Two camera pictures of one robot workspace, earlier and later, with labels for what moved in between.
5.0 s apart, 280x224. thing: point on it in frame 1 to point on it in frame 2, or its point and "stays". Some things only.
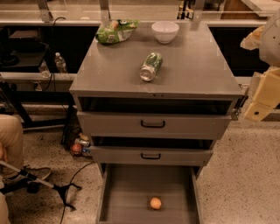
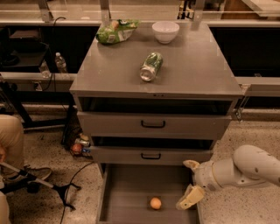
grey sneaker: [39, 172] stays
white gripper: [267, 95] to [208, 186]
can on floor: [82, 143] stays
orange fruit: [156, 203] stays
